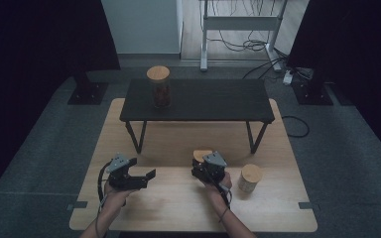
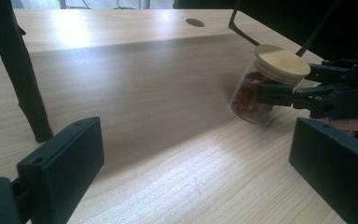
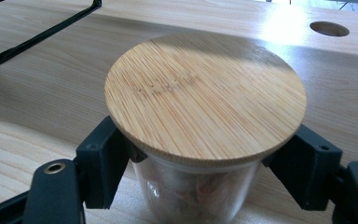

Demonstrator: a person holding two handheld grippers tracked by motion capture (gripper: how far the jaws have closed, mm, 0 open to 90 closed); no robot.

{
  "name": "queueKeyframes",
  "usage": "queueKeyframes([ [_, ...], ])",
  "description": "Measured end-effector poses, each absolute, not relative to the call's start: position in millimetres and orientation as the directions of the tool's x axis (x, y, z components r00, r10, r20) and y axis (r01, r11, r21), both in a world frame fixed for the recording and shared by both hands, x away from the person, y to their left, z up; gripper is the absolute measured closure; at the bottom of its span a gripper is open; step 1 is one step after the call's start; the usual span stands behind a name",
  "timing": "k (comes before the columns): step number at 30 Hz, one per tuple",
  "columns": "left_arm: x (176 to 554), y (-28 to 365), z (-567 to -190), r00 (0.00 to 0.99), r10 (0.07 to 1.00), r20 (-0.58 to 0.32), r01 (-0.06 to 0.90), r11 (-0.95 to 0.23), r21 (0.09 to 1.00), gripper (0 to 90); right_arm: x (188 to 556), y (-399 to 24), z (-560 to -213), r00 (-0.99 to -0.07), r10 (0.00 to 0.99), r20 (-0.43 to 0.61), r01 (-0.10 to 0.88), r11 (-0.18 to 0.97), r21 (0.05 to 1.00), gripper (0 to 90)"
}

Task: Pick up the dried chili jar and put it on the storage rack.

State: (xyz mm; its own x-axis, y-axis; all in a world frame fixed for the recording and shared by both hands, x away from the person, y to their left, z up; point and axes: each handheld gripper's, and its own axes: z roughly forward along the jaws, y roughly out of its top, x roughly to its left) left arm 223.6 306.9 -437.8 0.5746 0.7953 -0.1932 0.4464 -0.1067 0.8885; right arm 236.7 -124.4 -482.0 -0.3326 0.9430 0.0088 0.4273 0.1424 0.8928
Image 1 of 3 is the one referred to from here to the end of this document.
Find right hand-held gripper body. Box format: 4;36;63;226
199;151;228;186

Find black cables to power strip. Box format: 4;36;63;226
242;49;312;80

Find white desk frame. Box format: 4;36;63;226
199;0;289;73

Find hand-held gripper cable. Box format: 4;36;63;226
94;160;113;238
204;168;233;210

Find short glass jar pale grains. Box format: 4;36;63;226
237;164;264;194

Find looped black floor cable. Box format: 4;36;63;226
281;115;311;139

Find person's left hand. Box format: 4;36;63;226
103;180;137;207

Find medium glass jar bamboo lid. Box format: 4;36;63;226
191;149;214;165

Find dark curtain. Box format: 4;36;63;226
0;0;122;206
286;0;381;167

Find black stand base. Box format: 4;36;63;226
292;75;334;107
66;70;109;106

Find black low shelf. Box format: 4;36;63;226
119;77;276;155

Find black wristband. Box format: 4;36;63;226
218;207;230;223

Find right hand-held gripper cable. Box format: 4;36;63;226
204;168;233;210

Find white partition panel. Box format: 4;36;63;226
100;0;184;55

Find left hand-held gripper cable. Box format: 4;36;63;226
94;160;113;238

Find grey tape strip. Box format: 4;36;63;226
298;201;321;211
66;200;89;211

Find person's right hand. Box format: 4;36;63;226
201;172;233;200

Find tangled black cables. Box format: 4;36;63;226
207;0;279;53

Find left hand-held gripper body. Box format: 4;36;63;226
105;152;148;191

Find white power strip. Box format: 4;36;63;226
282;69;295;86

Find tall glass jar dried flowers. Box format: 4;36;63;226
146;64;173;109

